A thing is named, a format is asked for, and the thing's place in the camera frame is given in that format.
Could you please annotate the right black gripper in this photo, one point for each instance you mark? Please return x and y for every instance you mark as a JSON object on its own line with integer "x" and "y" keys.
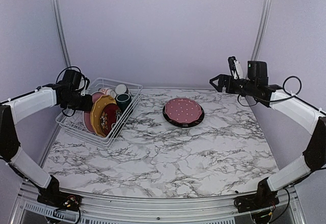
{"x": 228, "y": 79}

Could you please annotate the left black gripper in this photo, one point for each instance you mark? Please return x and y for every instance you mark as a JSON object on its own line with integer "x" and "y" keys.
{"x": 86, "y": 105}

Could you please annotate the pink bear plate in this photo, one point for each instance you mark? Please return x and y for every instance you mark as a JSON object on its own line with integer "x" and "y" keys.
{"x": 86, "y": 114}

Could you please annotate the yellow polka dot plate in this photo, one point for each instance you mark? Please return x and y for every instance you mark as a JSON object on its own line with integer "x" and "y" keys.
{"x": 96, "y": 112}

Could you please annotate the mauve polka dot plate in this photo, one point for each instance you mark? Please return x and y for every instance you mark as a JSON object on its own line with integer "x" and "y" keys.
{"x": 183, "y": 110}

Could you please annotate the dark red floral plate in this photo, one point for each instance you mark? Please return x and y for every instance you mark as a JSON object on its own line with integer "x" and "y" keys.
{"x": 109, "y": 117}

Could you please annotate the black rimmed cream plate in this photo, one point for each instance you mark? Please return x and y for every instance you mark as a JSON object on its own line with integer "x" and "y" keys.
{"x": 184, "y": 125}

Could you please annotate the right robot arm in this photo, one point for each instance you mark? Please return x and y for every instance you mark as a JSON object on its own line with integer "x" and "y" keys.
{"x": 277, "y": 98}

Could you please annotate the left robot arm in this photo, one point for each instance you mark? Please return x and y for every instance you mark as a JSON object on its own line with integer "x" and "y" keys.
{"x": 13, "y": 111}

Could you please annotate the white red patterned bowl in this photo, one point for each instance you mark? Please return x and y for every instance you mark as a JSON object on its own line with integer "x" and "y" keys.
{"x": 108, "y": 91}

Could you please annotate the cream brown cup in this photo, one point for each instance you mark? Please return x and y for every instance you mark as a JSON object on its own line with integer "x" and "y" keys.
{"x": 122, "y": 89}

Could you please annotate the dark green mug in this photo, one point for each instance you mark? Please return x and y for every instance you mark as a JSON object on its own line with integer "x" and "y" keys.
{"x": 123, "y": 101}

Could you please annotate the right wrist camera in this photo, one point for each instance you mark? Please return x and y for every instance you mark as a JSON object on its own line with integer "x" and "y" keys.
{"x": 235, "y": 68}

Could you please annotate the white wire dish rack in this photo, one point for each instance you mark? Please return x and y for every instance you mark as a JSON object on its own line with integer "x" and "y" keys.
{"x": 73, "y": 123}

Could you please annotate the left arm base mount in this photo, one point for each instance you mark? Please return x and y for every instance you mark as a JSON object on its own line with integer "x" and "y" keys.
{"x": 61, "y": 201}

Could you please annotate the aluminium front rail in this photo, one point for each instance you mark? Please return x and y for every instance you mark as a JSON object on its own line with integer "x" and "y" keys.
{"x": 97, "y": 208}

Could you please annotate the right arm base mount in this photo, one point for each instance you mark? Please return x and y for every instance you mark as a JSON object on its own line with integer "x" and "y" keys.
{"x": 252, "y": 202}

